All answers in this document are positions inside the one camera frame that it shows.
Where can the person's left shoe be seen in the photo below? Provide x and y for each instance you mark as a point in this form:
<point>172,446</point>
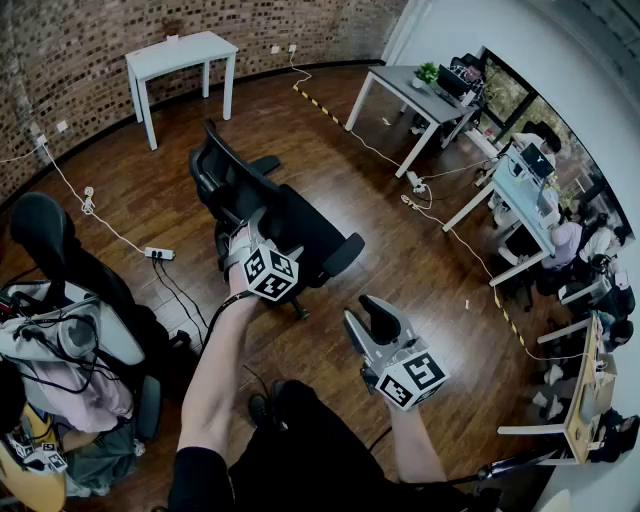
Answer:
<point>258,407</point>

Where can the person's left forearm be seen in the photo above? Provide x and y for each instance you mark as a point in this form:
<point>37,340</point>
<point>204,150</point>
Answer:
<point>225,375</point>

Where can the black laptop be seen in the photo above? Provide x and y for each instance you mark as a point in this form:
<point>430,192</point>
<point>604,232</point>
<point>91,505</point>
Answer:
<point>452,79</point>

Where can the person's right shoe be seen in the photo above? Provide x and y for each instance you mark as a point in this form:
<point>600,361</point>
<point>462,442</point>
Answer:
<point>278,389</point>

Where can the pale desk with white legs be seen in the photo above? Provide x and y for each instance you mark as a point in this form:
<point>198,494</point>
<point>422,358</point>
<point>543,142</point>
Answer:
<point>520,200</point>

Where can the grey desk with white legs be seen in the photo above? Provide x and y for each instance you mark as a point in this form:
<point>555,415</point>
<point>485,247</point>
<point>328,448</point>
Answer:
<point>415,95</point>

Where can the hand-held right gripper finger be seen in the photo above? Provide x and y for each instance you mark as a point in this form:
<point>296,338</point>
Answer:
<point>357,335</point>
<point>387,322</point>

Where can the white table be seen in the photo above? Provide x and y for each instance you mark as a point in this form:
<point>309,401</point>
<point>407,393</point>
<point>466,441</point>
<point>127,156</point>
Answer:
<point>180,52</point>

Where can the person's right forearm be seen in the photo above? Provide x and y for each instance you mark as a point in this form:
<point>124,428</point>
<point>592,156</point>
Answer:
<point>415,445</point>

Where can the pink cloth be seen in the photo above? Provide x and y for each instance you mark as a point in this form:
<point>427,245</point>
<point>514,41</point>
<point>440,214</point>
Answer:
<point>95,400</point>

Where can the wooden desk with white legs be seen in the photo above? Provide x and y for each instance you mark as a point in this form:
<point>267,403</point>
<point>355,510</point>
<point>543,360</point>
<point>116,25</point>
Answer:
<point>585,400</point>

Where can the yellow cloth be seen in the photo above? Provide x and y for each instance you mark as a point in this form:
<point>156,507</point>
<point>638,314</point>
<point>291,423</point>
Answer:
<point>30,485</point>

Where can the white power strip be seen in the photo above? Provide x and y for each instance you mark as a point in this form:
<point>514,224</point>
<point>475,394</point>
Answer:
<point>417,184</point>
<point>160,253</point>

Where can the black chair with clothes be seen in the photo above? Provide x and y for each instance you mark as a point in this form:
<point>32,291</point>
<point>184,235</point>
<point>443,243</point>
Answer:
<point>55,235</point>

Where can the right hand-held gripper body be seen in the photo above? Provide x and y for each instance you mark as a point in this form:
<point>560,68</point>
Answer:
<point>410,380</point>

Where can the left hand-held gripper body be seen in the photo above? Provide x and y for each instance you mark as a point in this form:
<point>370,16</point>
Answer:
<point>270,275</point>

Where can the green potted plant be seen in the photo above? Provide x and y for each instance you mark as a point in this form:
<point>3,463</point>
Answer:
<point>426,74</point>

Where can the large window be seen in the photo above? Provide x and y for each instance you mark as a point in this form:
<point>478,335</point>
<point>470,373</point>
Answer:
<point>545,115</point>

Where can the person's shoe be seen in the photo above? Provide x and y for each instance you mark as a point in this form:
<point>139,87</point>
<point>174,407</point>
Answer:
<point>278,389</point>
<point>258,407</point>

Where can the dried plant in white pot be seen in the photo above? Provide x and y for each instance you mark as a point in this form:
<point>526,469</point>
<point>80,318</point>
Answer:
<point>173,36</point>

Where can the black mesh office chair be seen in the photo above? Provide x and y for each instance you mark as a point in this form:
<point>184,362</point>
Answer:
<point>300,220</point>

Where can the person's black clothing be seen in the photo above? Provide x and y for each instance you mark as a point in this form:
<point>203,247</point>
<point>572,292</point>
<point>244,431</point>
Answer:
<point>310,450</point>

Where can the yellow black floor tape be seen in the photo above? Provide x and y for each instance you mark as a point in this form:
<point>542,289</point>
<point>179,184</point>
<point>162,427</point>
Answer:
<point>320,106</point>
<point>510,320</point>

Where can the grey jacket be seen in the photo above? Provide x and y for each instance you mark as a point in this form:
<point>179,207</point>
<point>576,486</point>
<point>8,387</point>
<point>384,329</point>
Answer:
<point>105,325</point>

